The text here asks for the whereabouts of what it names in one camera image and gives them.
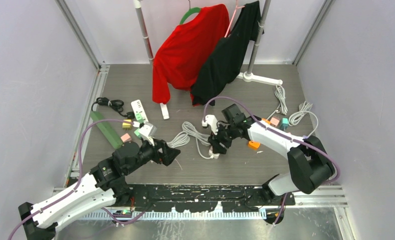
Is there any yellow plug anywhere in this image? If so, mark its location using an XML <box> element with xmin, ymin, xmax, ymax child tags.
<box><xmin>121</xmin><ymin>119</ymin><xmax>134</xmax><ymax>131</ymax></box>

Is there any orange power strip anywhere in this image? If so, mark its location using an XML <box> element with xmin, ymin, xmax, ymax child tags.
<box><xmin>247</xmin><ymin>118</ymin><xmax>270</xmax><ymax>150</ymax></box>

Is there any teal plug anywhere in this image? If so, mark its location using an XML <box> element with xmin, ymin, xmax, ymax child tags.
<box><xmin>279</xmin><ymin>117</ymin><xmax>289</xmax><ymax>131</ymax></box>

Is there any green hanger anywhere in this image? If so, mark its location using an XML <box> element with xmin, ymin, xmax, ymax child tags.
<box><xmin>179</xmin><ymin>7</ymin><xmax>201</xmax><ymax>25</ymax></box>

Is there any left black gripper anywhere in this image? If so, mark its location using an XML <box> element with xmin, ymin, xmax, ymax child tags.
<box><xmin>125</xmin><ymin>135</ymin><xmax>180</xmax><ymax>175</ymax></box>

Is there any orange strip white cord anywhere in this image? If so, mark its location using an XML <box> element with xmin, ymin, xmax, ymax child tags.
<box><xmin>267</xmin><ymin>84</ymin><xmax>289</xmax><ymax>121</ymax></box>

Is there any clothes rack left pole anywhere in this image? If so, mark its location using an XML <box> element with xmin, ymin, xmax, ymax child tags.
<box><xmin>133</xmin><ymin>0</ymin><xmax>170</xmax><ymax>120</ymax></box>

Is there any purple strip white cord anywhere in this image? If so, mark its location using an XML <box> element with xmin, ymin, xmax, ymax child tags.
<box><xmin>287</xmin><ymin>100</ymin><xmax>319</xmax><ymax>138</ymax></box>

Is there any pink hanger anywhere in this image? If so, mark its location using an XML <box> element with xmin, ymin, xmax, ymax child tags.
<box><xmin>224</xmin><ymin>0</ymin><xmax>245</xmax><ymax>38</ymax></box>

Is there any black shirt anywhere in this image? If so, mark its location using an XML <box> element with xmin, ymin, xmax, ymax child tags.
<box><xmin>190</xmin><ymin>0</ymin><xmax>262</xmax><ymax>106</ymax></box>

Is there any clothes rack right pole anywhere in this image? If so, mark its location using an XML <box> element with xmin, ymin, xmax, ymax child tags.
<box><xmin>237</xmin><ymin>0</ymin><xmax>283</xmax><ymax>86</ymax></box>

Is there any white power strip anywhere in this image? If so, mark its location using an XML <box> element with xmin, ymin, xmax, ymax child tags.
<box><xmin>130</xmin><ymin>99</ymin><xmax>149</xmax><ymax>123</ymax></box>
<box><xmin>208</xmin><ymin>147</ymin><xmax>220</xmax><ymax>159</ymax></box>

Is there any clothes rack pole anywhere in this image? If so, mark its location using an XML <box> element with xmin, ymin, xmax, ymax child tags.
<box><xmin>133</xmin><ymin>0</ymin><xmax>170</xmax><ymax>120</ymax></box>
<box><xmin>237</xmin><ymin>0</ymin><xmax>283</xmax><ymax>86</ymax></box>

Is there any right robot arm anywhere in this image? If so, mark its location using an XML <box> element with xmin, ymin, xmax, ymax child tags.
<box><xmin>201</xmin><ymin>104</ymin><xmax>339</xmax><ymax>206</ymax></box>

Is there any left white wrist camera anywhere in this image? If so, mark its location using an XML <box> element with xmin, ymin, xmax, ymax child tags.
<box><xmin>138</xmin><ymin>122</ymin><xmax>157</xmax><ymax>146</ymax></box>

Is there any pink plug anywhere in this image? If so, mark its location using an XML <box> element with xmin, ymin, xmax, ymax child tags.
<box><xmin>269</xmin><ymin>117</ymin><xmax>280</xmax><ymax>128</ymax></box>
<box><xmin>120</xmin><ymin>133</ymin><xmax>132</xmax><ymax>143</ymax></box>

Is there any green strip black cord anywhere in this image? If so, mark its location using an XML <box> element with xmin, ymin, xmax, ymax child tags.
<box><xmin>91</xmin><ymin>96</ymin><xmax>135</xmax><ymax>120</ymax></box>

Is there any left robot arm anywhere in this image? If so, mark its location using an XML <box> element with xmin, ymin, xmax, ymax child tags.
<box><xmin>18</xmin><ymin>139</ymin><xmax>181</xmax><ymax>240</ymax></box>

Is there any red shirt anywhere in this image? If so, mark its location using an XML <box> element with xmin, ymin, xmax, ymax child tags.
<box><xmin>152</xmin><ymin>3</ymin><xmax>230</xmax><ymax>104</ymax></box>

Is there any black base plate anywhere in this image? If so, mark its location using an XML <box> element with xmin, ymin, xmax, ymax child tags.
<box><xmin>111</xmin><ymin>184</ymin><xmax>296</xmax><ymax>213</ymax></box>

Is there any green power strip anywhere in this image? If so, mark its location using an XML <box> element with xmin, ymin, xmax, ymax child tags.
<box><xmin>90</xmin><ymin>111</ymin><xmax>123</xmax><ymax>149</ymax></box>

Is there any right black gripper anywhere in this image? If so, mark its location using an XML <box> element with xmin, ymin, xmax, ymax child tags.
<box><xmin>207</xmin><ymin>121</ymin><xmax>237</xmax><ymax>155</ymax></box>

